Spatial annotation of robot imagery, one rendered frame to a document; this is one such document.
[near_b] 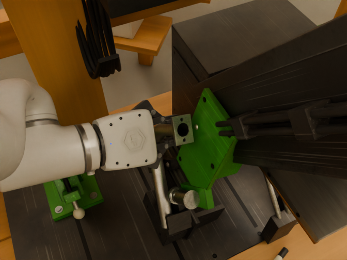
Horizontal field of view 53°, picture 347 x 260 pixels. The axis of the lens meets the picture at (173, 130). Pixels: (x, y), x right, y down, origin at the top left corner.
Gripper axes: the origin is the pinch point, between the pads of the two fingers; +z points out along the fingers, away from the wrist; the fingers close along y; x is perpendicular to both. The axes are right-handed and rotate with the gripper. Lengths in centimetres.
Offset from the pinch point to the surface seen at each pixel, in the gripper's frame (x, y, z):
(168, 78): 157, 15, 83
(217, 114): -9.7, 2.4, 3.9
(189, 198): -0.2, -14.1, 1.3
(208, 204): -2.8, -15.6, 4.1
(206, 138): -5.1, -2.1, 3.9
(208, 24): 7.4, 21.1, 16.5
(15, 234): 32.3, -22.0, -30.1
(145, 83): 161, 13, 68
